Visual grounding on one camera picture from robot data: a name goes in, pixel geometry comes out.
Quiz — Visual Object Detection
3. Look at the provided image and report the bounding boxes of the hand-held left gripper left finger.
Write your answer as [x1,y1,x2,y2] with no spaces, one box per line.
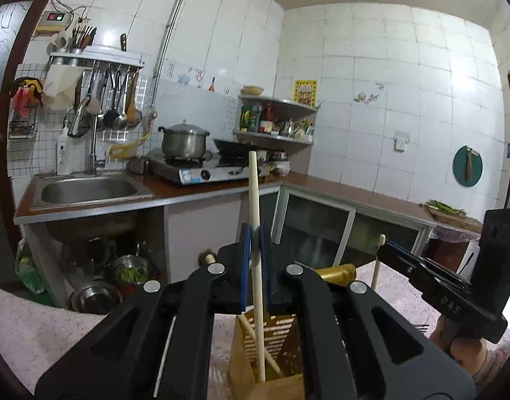
[34,223,252,400]

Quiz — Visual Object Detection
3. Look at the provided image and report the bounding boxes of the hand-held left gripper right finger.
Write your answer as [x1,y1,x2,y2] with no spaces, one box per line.
[259,223,476,400]

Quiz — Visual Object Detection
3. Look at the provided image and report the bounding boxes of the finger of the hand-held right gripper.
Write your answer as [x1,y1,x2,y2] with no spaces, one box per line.
[389,239,469,287]
[377,243,444,297]

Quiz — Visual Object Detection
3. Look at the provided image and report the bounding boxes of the pale single chopstick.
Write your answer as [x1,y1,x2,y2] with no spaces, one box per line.
[248,151,267,384]
[371,234,386,292]

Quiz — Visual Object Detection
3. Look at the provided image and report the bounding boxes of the bunch of wooden chopsticks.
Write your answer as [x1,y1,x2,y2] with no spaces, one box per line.
[153,314,283,398]

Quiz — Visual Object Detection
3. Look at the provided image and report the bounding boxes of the yellow slotted utensil holder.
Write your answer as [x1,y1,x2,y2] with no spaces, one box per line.
[198,250,358,400]

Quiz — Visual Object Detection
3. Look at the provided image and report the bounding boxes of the row of hanging kitchen utensils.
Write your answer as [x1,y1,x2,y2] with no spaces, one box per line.
[73,64,144,131]

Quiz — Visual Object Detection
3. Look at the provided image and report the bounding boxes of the person's right hand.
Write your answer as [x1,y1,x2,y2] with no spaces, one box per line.
[430,319,510,378]

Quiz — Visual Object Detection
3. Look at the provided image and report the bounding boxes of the plastic-covered side table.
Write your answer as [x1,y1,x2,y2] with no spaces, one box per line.
[426,221,485,276]

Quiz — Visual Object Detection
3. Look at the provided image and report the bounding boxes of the wooden cutting board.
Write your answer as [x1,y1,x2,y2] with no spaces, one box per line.
[422,202,485,234]

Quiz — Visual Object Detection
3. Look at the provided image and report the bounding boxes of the green vegetables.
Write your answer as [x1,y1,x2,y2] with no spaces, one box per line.
[424,200,468,215]

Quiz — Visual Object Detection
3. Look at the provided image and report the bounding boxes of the kitchen counter cabinet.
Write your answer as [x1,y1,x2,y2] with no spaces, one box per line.
[13,171,485,309]

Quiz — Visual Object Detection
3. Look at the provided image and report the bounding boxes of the round green cutting board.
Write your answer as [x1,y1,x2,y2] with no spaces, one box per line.
[452,146,483,187]

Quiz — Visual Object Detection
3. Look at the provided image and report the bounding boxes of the brown hanging brush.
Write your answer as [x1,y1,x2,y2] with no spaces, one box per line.
[463,147,477,182]

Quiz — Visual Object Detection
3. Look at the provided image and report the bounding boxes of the steel gas stove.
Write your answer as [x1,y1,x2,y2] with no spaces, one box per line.
[148,154,272,186]

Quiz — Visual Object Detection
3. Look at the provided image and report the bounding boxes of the steel bowl with greens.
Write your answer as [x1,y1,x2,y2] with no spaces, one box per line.
[111,254,157,286]

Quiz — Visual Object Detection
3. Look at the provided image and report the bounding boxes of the black wok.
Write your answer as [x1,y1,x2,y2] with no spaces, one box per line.
[213,137,260,157]

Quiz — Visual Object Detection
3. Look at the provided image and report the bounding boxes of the steel pot with lid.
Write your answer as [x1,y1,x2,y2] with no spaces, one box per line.
[158,120,210,160]

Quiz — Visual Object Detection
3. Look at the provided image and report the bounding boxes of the row of condiment bottles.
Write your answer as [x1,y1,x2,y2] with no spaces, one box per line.
[240,102,315,140]

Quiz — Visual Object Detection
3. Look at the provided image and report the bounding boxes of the empty steel bowl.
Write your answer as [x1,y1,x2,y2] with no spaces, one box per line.
[69,281,123,315]

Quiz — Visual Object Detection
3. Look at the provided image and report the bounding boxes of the steel sink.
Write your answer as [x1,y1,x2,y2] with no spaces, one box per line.
[30,173,154,211]

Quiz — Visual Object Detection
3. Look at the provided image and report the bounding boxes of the metal faucet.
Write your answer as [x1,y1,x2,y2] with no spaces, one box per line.
[67,96,106,177]

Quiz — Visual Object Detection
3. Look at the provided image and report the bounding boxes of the white soap dispenser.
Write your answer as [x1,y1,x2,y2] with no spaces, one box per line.
[56,139,72,176]

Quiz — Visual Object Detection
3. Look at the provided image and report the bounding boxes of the green plastic bag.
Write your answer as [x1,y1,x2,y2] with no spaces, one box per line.
[15,239,47,296]

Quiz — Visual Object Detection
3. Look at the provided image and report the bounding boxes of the pink floral tablecloth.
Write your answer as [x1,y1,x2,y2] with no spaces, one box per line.
[0,258,510,400]

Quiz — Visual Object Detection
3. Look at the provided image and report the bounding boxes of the white hanging cloth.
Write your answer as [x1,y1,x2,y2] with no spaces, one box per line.
[43,66,82,111]

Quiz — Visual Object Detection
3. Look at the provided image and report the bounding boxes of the metal cutlery cup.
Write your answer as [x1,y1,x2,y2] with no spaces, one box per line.
[69,25,98,55]

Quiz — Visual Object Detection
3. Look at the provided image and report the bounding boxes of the red and yellow cloth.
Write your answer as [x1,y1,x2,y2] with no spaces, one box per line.
[11,77,45,117]

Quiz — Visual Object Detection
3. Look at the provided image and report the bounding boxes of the beige electrical control box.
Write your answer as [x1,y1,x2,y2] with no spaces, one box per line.
[35,9,74,36]

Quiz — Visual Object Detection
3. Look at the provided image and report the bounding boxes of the brown door with frosted glass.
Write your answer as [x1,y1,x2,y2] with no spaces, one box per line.
[0,0,59,284]

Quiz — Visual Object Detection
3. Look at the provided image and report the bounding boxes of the corner wall shelf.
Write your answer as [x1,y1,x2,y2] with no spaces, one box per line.
[233,94,320,146]

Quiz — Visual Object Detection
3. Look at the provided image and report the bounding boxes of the yellow hose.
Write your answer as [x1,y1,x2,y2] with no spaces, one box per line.
[109,110,157,159]

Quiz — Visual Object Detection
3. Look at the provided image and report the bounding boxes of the yellow wall poster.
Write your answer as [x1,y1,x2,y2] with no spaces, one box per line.
[293,79,318,107]

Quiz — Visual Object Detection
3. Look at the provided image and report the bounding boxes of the grey wall pipe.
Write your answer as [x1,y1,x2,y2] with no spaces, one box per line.
[152,0,197,80]

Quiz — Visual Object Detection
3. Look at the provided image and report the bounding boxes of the metal wall rack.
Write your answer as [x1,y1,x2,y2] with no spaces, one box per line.
[48,50,146,69]

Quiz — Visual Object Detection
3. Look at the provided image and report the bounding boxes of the wire wall basket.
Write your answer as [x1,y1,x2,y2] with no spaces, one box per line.
[8,119,36,139]

